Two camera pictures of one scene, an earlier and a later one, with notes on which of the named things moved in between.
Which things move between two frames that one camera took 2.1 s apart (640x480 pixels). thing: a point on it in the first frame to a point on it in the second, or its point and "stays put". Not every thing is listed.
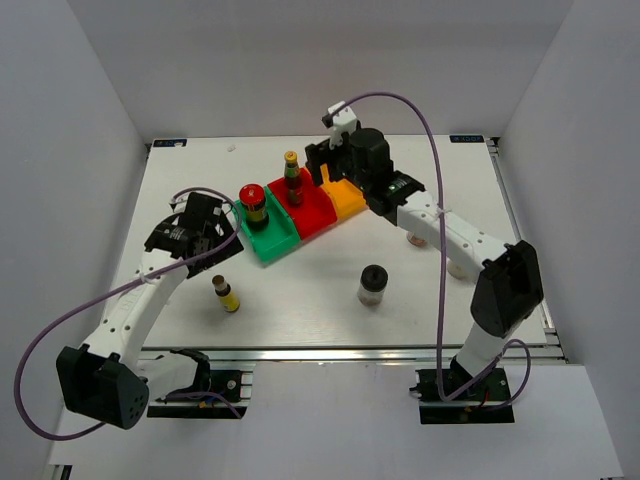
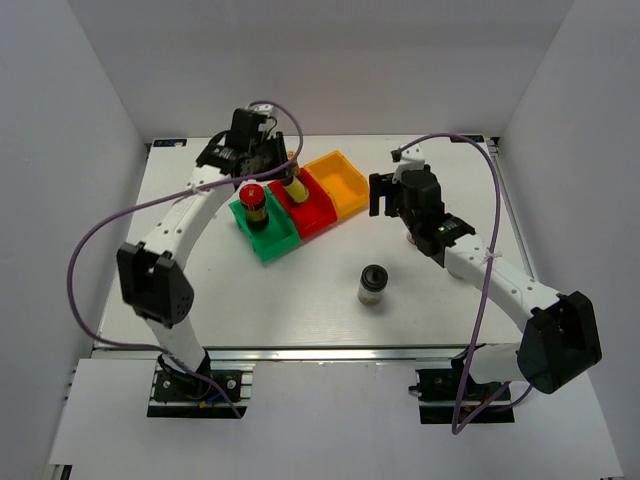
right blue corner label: [466, 138] stays put
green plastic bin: [277, 239] stays put
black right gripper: [321, 154] to [382, 185]
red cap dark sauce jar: [252, 196] stays put
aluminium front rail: [384, 354] stays put
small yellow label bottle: [229, 300] to [297, 189]
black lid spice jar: [373, 279] stays put
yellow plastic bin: [348, 198] stays put
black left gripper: [231, 248] to [281, 156]
